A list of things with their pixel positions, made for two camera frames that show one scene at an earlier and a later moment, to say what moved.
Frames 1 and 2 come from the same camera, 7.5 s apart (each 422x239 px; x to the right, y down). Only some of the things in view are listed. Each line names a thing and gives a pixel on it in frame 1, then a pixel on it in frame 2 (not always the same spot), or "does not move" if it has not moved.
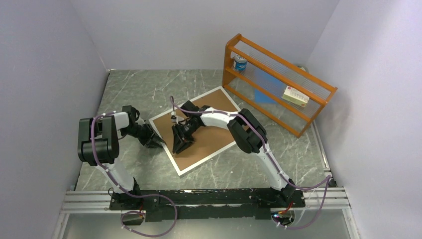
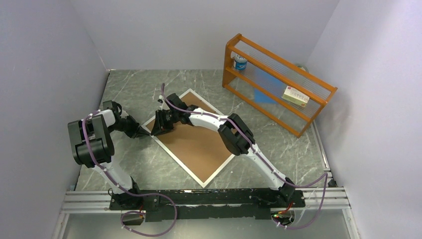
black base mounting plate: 205,204 does not move
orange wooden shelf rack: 282,92 does not move
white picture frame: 200,97 to 201,108
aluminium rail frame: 326,198 does not move
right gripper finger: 177,139 to 159,124
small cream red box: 295,96 does not move
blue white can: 240,63 does not move
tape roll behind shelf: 303,68 does not move
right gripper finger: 182,143 to 167,120
